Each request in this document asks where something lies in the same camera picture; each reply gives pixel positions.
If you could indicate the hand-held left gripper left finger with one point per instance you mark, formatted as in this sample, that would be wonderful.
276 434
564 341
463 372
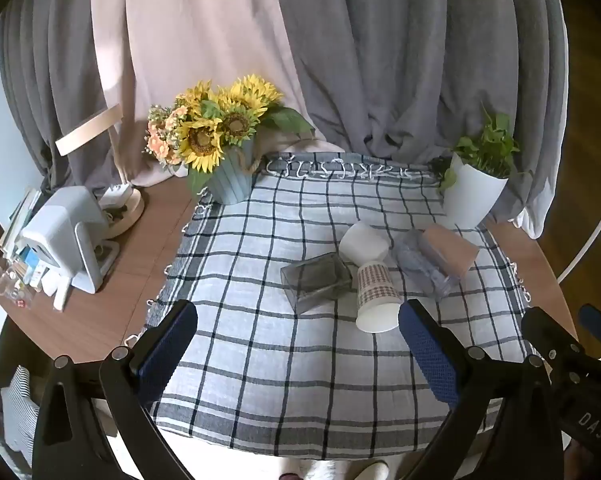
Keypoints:
168 355

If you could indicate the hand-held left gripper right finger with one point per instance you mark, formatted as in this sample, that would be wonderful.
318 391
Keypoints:
428 360

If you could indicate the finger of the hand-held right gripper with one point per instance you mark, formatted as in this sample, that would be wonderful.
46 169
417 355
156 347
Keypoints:
598 322
545 330

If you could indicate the plaid patterned paper cup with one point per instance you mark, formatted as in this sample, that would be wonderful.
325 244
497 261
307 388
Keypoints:
375 295

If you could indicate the clear bluish plastic cup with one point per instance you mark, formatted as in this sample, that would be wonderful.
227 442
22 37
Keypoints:
423 270

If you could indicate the beige pink cup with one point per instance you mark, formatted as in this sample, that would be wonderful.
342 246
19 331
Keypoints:
450 250

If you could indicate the white cup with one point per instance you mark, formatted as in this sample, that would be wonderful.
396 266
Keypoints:
363 242

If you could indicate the checkered grey tablecloth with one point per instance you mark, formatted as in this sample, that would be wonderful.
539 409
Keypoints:
280 360

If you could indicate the white slipper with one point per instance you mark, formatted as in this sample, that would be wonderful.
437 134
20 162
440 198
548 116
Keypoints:
370 471
291 472

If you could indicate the grey transparent plastic box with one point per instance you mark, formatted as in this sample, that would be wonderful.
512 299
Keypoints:
315 282

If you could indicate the round wooden lamp base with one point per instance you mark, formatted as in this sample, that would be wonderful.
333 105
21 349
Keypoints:
130 212

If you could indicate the white plant pot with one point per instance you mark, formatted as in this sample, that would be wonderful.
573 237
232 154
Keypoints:
473 195

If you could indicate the striped cushion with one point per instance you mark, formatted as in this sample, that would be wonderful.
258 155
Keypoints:
23 405

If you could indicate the white desktop appliance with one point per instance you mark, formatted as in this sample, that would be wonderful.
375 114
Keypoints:
63 230

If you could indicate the white power adapter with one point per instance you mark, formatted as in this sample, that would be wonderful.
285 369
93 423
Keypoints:
115 194

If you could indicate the clear plastic bottles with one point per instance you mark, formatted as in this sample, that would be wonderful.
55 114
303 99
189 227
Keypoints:
5 280

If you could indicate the blue ribbed vase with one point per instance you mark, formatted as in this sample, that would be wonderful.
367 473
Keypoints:
233 180

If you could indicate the green leafy plant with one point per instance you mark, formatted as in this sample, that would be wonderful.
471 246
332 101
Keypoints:
490 147

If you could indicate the stack of books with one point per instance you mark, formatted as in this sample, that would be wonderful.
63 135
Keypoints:
18 225

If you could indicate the sunflower bouquet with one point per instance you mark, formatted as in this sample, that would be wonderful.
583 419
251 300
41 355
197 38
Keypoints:
215 120

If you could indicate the grey curtain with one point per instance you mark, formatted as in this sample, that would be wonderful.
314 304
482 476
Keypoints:
50 85
420 60

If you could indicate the pale pink curtain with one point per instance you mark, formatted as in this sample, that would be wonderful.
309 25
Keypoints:
180 25

